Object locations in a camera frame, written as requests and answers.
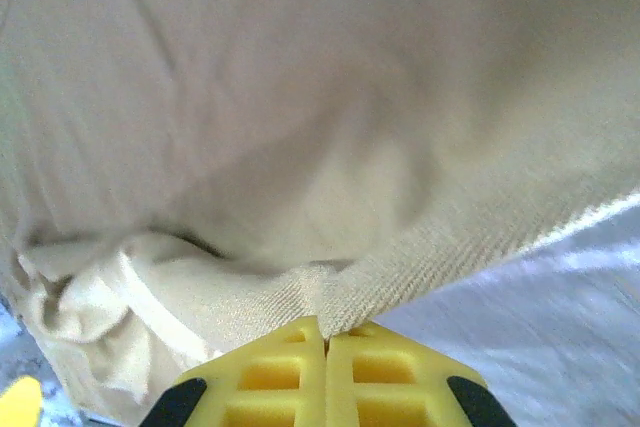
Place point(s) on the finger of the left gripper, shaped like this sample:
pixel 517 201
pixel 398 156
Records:
pixel 17 404

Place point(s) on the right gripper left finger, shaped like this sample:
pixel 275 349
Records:
pixel 280 377

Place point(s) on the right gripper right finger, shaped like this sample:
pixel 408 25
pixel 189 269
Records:
pixel 380 377

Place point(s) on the tan trousers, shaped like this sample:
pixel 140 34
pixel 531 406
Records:
pixel 250 97

